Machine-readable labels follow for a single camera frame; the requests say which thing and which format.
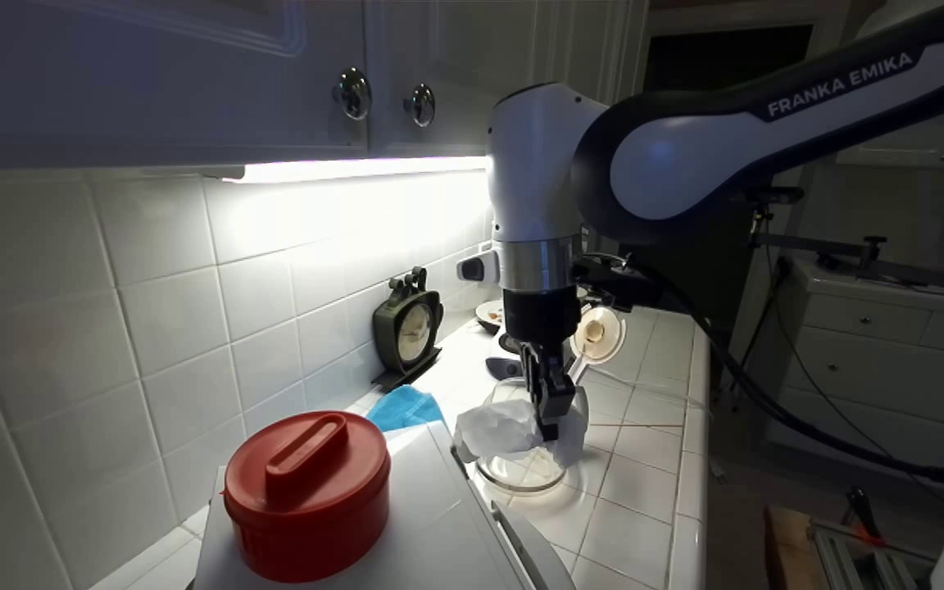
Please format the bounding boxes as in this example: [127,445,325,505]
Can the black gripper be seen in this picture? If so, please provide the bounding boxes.
[501,289,581,440]

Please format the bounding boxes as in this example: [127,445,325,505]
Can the glass coffee pot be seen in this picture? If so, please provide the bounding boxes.
[474,306,625,491]

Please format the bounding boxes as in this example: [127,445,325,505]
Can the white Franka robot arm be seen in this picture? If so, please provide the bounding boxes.
[488,3,944,440]

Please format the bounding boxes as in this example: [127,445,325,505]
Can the white coffee maker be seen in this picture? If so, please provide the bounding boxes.
[485,330,524,382]

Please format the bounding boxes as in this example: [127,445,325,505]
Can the white plate with food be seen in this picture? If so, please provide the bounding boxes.
[474,299,506,329]

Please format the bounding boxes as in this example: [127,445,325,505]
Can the blue cloth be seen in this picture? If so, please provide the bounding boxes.
[368,386,442,434]

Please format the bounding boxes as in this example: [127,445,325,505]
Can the black kitchen scale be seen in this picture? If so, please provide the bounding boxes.
[369,265,442,392]

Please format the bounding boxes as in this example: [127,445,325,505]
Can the under-cabinet light strip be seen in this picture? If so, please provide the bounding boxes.
[215,153,493,183]

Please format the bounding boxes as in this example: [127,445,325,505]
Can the red round lid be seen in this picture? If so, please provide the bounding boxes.
[223,410,389,583]

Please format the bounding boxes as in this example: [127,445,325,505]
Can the right cabinet knob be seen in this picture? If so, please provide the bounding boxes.
[402,81,436,128]

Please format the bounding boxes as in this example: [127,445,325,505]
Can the cabinet knob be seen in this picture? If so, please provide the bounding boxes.
[333,66,369,123]
[402,81,436,128]

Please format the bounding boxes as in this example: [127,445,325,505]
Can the white drawer dresser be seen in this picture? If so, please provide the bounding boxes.
[749,262,944,467]

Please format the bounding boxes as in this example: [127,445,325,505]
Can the left cabinet knob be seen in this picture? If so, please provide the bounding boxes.
[333,66,369,123]

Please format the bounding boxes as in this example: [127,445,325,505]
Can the white upper cabinets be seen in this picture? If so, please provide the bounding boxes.
[0,0,653,168]

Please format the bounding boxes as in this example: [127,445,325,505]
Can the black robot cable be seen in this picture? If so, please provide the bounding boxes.
[601,255,944,491]

